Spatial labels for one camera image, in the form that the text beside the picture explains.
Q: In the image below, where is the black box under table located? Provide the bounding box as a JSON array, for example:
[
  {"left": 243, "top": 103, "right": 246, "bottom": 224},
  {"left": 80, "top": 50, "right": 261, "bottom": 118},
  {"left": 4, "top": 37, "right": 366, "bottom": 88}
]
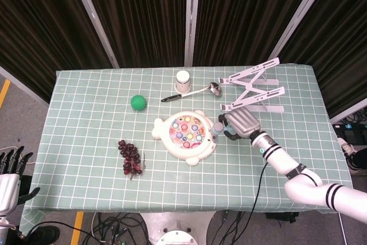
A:
[{"left": 265, "top": 212, "right": 300, "bottom": 224}]

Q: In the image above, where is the black floor cable bundle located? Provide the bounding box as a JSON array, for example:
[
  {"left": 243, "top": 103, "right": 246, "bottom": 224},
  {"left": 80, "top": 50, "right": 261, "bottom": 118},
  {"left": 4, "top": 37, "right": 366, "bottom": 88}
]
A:
[{"left": 85, "top": 212, "right": 150, "bottom": 245}]

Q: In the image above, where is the white whack-a-mole toy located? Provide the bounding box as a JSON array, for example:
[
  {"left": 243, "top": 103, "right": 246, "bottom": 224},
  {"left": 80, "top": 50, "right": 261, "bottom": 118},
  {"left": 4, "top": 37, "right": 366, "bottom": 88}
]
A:
[{"left": 151, "top": 109, "right": 218, "bottom": 167}]

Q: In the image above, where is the white folding laptop stand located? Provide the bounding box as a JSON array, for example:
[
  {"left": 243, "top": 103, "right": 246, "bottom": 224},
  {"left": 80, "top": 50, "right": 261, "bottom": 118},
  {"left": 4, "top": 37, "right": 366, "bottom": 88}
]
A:
[{"left": 218, "top": 57, "right": 286, "bottom": 113}]

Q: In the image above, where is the green checked tablecloth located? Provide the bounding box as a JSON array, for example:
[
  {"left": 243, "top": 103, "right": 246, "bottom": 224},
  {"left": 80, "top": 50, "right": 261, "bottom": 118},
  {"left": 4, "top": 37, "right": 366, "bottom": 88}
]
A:
[{"left": 19, "top": 63, "right": 353, "bottom": 236}]

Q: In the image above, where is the white shoe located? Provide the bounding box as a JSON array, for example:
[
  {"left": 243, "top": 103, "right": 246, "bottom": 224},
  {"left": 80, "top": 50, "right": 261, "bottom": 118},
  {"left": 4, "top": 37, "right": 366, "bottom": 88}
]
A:
[{"left": 337, "top": 137, "right": 357, "bottom": 157}]

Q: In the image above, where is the light blue toy hammer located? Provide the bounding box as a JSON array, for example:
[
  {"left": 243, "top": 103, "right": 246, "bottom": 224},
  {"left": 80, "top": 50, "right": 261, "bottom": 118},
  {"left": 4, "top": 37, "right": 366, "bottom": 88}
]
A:
[{"left": 211, "top": 122, "right": 236, "bottom": 137}]

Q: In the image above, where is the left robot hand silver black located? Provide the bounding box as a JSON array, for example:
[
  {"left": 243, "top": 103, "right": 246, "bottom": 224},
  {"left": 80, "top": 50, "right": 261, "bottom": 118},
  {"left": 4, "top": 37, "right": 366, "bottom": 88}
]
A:
[{"left": 0, "top": 146, "right": 41, "bottom": 217}]

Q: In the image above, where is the green ball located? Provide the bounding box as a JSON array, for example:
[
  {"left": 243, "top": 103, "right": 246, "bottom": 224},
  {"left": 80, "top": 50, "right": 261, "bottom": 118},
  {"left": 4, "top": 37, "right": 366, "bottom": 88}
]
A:
[{"left": 130, "top": 94, "right": 147, "bottom": 111}]

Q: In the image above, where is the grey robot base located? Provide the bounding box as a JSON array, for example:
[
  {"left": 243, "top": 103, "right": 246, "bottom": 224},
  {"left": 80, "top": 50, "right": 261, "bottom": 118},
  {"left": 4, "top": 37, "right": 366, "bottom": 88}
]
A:
[{"left": 142, "top": 213, "right": 218, "bottom": 245}]

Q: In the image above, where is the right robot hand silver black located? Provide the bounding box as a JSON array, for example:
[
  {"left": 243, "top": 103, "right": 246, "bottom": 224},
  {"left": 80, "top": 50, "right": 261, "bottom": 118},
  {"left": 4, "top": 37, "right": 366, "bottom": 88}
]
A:
[{"left": 217, "top": 107, "right": 262, "bottom": 142}]

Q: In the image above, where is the black curtain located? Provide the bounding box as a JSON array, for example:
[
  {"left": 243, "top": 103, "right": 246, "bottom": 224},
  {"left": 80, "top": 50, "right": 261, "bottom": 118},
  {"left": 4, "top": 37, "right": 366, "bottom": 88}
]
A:
[{"left": 0, "top": 0, "right": 367, "bottom": 119}]

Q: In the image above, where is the white paper cup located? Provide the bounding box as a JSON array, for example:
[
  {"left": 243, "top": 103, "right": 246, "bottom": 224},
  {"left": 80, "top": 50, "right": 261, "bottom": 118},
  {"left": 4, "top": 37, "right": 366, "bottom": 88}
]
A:
[{"left": 174, "top": 70, "right": 193, "bottom": 95}]

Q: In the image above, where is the white frame post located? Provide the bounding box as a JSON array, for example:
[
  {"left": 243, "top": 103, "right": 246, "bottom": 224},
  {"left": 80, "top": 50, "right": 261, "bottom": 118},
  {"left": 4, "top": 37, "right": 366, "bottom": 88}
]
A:
[
  {"left": 67, "top": 0, "right": 120, "bottom": 69},
  {"left": 184, "top": 0, "right": 201, "bottom": 67},
  {"left": 329, "top": 106, "right": 367, "bottom": 125},
  {"left": 269, "top": 0, "right": 336, "bottom": 62}
]

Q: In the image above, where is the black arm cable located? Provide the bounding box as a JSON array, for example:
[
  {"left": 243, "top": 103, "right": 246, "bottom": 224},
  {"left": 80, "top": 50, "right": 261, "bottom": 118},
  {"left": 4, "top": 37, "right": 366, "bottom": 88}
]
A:
[{"left": 243, "top": 161, "right": 270, "bottom": 245}]

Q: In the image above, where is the steel ladle black handle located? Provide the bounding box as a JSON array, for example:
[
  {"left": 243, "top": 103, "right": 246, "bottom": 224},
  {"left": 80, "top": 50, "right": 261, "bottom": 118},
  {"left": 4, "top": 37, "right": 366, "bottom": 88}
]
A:
[{"left": 160, "top": 81, "right": 224, "bottom": 103}]

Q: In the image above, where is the dark red grape bunch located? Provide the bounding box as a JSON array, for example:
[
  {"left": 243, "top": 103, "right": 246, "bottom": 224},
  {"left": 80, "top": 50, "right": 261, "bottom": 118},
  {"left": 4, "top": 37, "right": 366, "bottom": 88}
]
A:
[{"left": 118, "top": 139, "right": 147, "bottom": 181}]

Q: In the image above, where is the black power strip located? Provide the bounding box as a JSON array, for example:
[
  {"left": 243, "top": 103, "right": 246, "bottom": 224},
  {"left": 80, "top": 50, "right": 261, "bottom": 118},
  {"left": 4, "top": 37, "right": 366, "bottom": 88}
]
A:
[{"left": 332, "top": 122, "right": 367, "bottom": 142}]

